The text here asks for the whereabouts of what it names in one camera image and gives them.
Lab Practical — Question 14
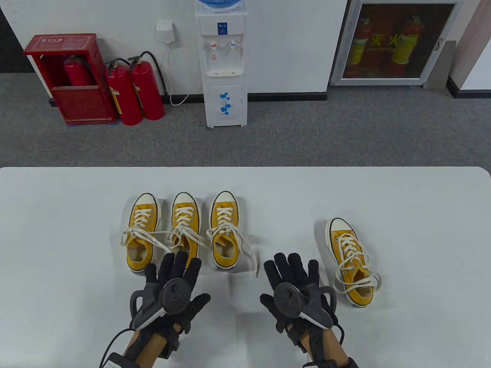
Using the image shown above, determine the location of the person's right hand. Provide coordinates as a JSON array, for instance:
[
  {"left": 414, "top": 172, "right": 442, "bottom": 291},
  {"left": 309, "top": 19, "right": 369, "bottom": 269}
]
[{"left": 260, "top": 252, "right": 338, "bottom": 345}]

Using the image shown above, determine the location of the person's left hand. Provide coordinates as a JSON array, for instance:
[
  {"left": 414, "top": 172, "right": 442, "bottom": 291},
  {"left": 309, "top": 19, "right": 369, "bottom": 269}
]
[{"left": 130, "top": 251, "right": 211, "bottom": 347}]

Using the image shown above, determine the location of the yellow shoe with white laces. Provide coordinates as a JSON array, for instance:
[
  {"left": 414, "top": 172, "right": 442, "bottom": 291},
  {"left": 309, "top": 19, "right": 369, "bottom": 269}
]
[
  {"left": 207, "top": 191, "right": 258, "bottom": 277},
  {"left": 325, "top": 217, "right": 382, "bottom": 308},
  {"left": 168, "top": 192, "right": 211, "bottom": 271},
  {"left": 121, "top": 193, "right": 173, "bottom": 274}
]

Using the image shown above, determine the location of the person's right forearm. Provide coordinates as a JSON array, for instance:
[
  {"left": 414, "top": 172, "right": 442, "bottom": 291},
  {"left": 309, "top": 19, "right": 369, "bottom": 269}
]
[{"left": 299, "top": 330, "right": 359, "bottom": 368}]

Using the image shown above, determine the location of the person's left forearm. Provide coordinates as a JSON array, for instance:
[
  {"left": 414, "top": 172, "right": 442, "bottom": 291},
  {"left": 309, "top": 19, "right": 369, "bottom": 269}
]
[{"left": 123, "top": 330, "right": 181, "bottom": 368}]

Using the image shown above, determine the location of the gray tracking controller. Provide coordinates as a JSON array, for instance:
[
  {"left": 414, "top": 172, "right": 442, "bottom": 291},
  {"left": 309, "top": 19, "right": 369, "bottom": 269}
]
[
  {"left": 130, "top": 279, "right": 189, "bottom": 330},
  {"left": 273, "top": 283, "right": 337, "bottom": 329}
]

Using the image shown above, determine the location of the red fire extinguisher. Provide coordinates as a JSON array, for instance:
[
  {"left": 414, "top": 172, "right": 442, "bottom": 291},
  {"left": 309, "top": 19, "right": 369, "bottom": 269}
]
[
  {"left": 104, "top": 58, "right": 143, "bottom": 126},
  {"left": 128, "top": 51, "right": 168, "bottom": 121},
  {"left": 63, "top": 55, "right": 94, "bottom": 88}
]

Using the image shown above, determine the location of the red extinguisher floor cabinet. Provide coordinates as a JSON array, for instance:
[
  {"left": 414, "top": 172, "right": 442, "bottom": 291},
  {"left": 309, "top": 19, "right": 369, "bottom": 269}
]
[{"left": 23, "top": 33, "right": 117, "bottom": 127}]

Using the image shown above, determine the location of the white water dispenser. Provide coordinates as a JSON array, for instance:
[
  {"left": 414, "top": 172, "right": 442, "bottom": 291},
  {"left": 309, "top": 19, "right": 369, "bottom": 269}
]
[{"left": 194, "top": 4, "right": 248, "bottom": 129}]

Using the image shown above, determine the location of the red extinguisher behind glass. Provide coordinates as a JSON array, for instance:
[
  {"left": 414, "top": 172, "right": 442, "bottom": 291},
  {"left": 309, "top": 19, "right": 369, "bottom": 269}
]
[
  {"left": 391, "top": 15, "right": 424, "bottom": 77},
  {"left": 347, "top": 17, "right": 373, "bottom": 75}
]

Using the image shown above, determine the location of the gray metal panel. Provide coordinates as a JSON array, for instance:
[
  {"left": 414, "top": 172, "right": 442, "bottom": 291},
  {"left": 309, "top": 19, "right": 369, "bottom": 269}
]
[{"left": 424, "top": 39, "right": 457, "bottom": 90}]

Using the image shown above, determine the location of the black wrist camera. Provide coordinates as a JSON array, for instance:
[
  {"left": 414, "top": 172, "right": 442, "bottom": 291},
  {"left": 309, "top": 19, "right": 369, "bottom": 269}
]
[
  {"left": 159, "top": 333, "right": 181, "bottom": 359},
  {"left": 288, "top": 326, "right": 307, "bottom": 353}
]

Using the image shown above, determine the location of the white power cable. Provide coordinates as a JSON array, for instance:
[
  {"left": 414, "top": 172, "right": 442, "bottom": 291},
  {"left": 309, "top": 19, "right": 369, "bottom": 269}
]
[{"left": 164, "top": 44, "right": 202, "bottom": 107}]

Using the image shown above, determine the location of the white wall box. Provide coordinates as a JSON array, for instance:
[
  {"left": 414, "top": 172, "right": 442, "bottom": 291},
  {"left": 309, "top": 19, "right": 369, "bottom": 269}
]
[{"left": 155, "top": 21, "right": 181, "bottom": 46}]

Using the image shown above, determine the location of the glass door wall cabinet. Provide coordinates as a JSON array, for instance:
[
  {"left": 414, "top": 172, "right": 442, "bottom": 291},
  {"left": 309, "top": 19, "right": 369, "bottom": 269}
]
[{"left": 330, "top": 0, "right": 466, "bottom": 87}]

